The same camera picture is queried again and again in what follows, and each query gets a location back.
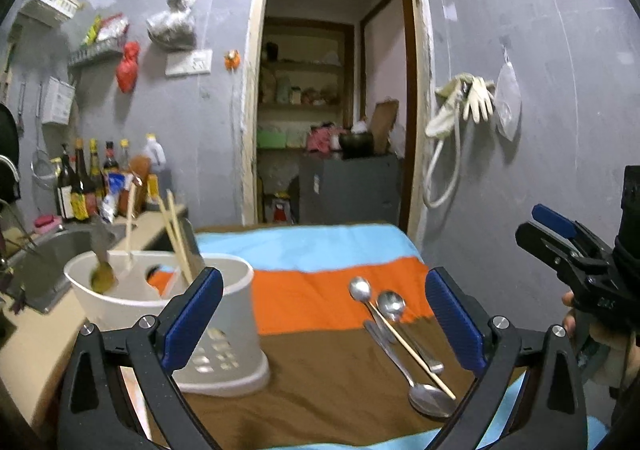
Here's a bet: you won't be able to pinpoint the wooden cutting board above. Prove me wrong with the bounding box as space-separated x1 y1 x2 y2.
370 100 400 155

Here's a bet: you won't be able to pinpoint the brown packet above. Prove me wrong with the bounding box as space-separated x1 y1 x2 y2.
129 155 152 203

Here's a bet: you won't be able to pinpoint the black bowl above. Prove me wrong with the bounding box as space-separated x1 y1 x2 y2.
340 131 375 160

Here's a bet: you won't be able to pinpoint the green box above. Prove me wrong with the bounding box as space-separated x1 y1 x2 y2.
257 127 307 149

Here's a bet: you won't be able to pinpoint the person's right hand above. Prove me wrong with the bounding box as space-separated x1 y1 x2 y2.
561 291 640 388

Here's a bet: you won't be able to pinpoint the golden spoon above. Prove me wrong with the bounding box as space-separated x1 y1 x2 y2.
89 225 119 295

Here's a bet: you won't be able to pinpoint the white wall switch plate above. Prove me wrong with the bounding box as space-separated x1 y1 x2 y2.
165 49 213 77

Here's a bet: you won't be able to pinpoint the wooden storage shelf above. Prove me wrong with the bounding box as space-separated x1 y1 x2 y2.
256 16 357 152

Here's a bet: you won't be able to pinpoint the cream rubber gloves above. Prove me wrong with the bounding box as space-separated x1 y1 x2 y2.
435 73 496 122

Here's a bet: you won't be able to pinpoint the white plastic utensil holder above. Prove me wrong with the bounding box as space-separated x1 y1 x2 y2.
64 252 272 398

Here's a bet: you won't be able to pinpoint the white hose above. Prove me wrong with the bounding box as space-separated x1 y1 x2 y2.
421 95 463 209

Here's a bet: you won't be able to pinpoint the yellow green snack packet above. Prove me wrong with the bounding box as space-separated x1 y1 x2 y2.
82 15 103 47

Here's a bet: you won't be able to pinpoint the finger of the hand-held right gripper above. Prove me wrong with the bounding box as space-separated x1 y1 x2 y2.
531 203 603 255
515 222 610 303

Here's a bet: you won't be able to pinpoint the metal strainer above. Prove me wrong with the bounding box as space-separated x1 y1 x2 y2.
31 85 57 190

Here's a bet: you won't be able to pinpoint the steel sink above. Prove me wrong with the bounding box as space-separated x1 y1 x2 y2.
10 224 126 315

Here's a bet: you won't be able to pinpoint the hanging metal ladle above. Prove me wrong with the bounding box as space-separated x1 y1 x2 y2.
16 80 27 133

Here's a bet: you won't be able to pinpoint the red white snack packet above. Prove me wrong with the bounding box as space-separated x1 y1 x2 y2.
97 12 130 43

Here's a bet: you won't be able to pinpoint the grey cabinet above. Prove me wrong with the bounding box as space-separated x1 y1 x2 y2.
299 153 404 227

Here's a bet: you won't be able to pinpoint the wooden door frame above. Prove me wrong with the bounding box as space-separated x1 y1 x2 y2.
241 0 434 242

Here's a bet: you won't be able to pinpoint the red plastic bag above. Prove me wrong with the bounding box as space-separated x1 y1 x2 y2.
116 41 141 94

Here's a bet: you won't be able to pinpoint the flat clear plastic bag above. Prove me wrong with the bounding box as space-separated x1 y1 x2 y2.
494 45 522 141

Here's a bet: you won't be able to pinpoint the steel faucet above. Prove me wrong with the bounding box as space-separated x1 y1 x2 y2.
0 155 22 211

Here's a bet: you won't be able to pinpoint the large steel spoon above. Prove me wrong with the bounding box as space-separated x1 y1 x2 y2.
363 320 457 418

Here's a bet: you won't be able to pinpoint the wooden chopstick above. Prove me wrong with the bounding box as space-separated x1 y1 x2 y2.
366 301 457 401
124 187 137 273
157 196 191 285
166 189 196 281

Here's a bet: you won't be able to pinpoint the black round pan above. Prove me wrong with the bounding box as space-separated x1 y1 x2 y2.
0 102 21 203

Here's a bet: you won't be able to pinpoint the plastic oil jug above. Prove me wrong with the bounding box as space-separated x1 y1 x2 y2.
142 133 168 205

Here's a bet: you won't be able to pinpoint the metal wall rack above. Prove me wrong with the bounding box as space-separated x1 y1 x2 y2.
67 40 126 69

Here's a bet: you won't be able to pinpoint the white wall holder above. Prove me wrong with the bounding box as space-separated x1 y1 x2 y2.
40 76 77 126

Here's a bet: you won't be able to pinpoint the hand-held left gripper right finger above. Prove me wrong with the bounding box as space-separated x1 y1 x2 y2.
425 267 588 450

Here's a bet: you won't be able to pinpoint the dark knife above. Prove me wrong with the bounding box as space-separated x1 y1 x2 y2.
177 217 207 273

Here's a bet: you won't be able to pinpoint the white wall basket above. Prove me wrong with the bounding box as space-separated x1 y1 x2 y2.
19 0 82 27

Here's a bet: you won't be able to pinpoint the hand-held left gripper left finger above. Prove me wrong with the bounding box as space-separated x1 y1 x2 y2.
57 267 224 450

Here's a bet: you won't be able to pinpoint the blue packet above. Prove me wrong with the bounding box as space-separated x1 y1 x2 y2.
102 172 126 222

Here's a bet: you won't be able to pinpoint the striped blanket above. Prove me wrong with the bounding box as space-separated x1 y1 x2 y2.
117 224 616 450

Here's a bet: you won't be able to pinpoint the pink cloth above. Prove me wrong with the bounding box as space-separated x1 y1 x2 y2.
306 124 343 153

